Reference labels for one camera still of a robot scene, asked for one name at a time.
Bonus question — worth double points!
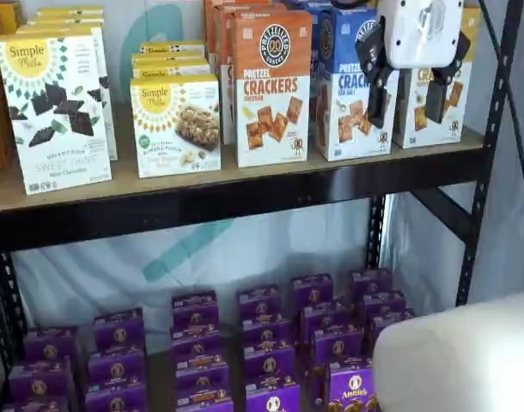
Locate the purple Annie's snack boxes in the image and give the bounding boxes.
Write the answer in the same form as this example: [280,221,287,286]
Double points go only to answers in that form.
[0,274,417,412]

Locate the mustard yellow snack box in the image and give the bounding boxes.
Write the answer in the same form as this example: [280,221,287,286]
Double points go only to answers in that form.
[0,0,27,38]

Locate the blue pretzel crackers box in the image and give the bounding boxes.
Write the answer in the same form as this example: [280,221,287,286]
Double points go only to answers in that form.
[314,6,401,163]
[282,0,332,13]

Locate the Simple Mills almond bars box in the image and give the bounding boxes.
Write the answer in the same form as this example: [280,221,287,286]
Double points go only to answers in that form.
[138,39,206,57]
[131,53,210,69]
[129,72,222,179]
[131,64,212,82]

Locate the orange pretzel crackers box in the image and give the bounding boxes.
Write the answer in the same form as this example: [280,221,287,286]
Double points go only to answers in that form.
[203,0,263,65]
[230,9,314,169]
[213,3,289,146]

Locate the Simple Mills Sweet Thins box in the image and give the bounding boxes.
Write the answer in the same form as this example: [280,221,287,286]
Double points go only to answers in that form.
[27,15,105,27]
[15,23,119,163]
[32,10,105,20]
[0,27,113,197]
[36,4,105,14]

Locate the black metal shelf rack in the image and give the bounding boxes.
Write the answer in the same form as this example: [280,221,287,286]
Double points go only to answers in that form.
[0,0,524,412]

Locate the particleboard shelf board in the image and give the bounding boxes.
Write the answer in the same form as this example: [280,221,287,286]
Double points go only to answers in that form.
[0,100,486,215]

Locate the purple Annie's snack box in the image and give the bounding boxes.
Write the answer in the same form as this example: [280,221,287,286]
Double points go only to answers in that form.
[311,363,380,412]
[93,306,145,352]
[243,345,296,382]
[299,301,350,334]
[174,354,229,390]
[1,395,72,412]
[171,290,219,328]
[7,356,76,403]
[291,274,335,308]
[350,269,394,297]
[23,327,79,362]
[83,383,149,412]
[237,284,283,322]
[87,346,148,388]
[244,377,302,412]
[309,328,365,368]
[175,385,234,412]
[170,324,224,360]
[367,311,417,357]
[241,318,292,351]
[359,290,407,317]

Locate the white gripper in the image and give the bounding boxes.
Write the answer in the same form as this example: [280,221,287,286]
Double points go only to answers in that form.
[355,0,472,129]

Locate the yellow pretzel crackers box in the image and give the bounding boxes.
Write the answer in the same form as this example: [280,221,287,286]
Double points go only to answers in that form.
[393,6,482,150]

